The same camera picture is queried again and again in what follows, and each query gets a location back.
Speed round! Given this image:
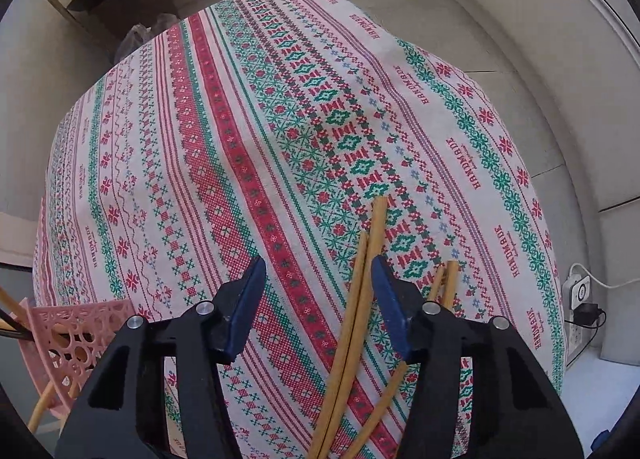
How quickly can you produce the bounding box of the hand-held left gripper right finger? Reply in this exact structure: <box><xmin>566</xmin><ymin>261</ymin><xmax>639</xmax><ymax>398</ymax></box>
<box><xmin>370</xmin><ymin>254</ymin><xmax>585</xmax><ymax>459</ymax></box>

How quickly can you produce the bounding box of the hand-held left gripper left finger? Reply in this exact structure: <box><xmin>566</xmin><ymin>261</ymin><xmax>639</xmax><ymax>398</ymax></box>
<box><xmin>54</xmin><ymin>256</ymin><xmax>268</xmax><ymax>459</ymax></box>

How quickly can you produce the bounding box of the pink plastic chair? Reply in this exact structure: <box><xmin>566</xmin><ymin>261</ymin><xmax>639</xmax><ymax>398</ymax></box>
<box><xmin>17</xmin><ymin>300</ymin><xmax>136</xmax><ymax>418</ymax></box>

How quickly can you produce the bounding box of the dark wooden chopstick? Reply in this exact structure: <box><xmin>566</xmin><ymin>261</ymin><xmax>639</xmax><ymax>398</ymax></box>
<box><xmin>0</xmin><ymin>315</ymin><xmax>34</xmax><ymax>341</ymax></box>

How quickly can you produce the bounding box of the patterned red green tablecloth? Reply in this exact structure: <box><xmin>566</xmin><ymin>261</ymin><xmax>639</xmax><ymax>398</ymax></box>
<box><xmin>32</xmin><ymin>0</ymin><xmax>569</xmax><ymax>459</ymax></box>

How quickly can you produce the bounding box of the white power strip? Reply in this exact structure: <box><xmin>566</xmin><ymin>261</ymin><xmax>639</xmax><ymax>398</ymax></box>
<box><xmin>562</xmin><ymin>276</ymin><xmax>596</xmax><ymax>368</ymax></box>

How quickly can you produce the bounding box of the crumpled clear plastic bag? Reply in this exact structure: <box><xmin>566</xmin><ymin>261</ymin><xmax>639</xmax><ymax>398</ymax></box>
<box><xmin>114</xmin><ymin>13</ymin><xmax>180</xmax><ymax>65</ymax></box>

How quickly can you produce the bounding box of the white plug with cable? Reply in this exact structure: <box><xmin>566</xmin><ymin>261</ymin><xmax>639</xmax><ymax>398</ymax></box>
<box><xmin>569</xmin><ymin>262</ymin><xmax>640</xmax><ymax>305</ymax></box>

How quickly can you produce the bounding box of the black charger with cable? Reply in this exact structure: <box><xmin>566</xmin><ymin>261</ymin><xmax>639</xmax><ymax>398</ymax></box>
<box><xmin>569</xmin><ymin>303</ymin><xmax>607</xmax><ymax>370</ymax></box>

